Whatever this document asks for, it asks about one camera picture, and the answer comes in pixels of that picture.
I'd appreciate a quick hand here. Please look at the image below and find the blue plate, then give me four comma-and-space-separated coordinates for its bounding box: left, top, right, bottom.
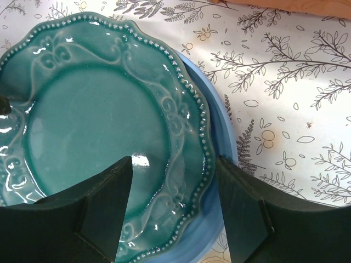
147, 52, 237, 263

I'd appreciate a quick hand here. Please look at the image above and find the floral patterned table mat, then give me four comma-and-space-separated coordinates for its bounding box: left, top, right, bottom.
1, 1, 350, 262

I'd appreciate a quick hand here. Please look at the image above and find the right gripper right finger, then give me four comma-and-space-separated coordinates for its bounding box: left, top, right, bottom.
216, 156, 350, 262

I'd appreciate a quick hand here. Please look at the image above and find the orange plastic bin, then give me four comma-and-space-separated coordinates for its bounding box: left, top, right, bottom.
211, 0, 351, 20

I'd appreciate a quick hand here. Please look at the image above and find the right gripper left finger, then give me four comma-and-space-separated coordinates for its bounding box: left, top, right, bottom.
1, 156, 133, 262

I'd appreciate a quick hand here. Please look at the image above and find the teal embossed scalloped plate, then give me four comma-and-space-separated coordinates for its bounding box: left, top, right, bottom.
1, 12, 216, 262

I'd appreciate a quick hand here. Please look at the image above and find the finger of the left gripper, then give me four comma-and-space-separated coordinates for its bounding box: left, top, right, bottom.
0, 95, 11, 115

